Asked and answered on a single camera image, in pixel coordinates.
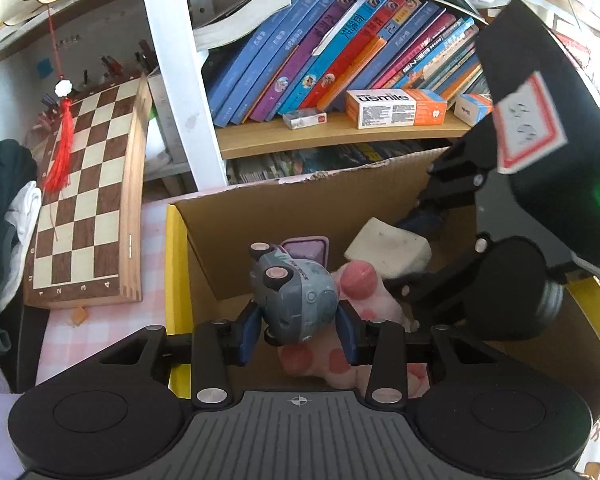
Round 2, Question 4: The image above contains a grey toy car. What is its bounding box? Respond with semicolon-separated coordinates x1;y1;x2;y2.
249;242;339;346

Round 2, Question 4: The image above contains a yellow cardboard box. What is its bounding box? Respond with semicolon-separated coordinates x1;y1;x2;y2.
165;147;600;426

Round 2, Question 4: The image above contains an orange white toothpaste box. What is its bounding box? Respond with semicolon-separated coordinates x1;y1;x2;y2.
346;88;449;130

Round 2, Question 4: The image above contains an orange white blue box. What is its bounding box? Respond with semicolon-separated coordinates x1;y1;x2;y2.
454;92;494;127

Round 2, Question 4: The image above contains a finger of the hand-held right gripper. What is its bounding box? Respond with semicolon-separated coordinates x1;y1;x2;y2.
386;234;498;326
397;127;498;233

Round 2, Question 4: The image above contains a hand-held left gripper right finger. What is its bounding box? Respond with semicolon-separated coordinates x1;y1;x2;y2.
336;304;530;407

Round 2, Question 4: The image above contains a row of colourful books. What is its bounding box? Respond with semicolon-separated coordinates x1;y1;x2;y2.
202;0;486;129

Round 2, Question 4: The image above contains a row of thin magazines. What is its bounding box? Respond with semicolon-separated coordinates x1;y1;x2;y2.
227;140;427;187

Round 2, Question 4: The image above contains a pile of clothes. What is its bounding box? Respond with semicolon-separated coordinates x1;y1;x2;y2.
0;129;44;357

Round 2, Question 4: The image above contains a pink plush pig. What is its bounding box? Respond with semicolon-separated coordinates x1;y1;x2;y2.
277;259;431;397

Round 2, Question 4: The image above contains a wooden chessboard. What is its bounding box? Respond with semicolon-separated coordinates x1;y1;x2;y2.
22;72;153;310

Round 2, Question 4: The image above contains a white speckled sponge block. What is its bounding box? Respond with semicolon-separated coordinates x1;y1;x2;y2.
344;216;433;281

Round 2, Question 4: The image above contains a small pinkish purple case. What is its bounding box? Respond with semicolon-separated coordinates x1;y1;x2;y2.
279;235;331;266

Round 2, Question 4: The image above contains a small red white box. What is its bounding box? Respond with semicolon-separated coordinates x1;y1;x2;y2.
282;108;329;131

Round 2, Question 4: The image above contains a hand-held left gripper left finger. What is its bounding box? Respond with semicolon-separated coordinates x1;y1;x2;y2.
55;304;263;410

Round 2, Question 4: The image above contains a thick white paged book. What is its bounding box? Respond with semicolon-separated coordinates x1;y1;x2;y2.
192;0;292;52

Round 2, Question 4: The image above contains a white bookshelf with wooden boards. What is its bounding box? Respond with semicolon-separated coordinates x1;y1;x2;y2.
139;0;600;192

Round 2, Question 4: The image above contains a red tassel with white bead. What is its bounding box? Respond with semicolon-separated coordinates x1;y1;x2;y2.
42;2;77;194

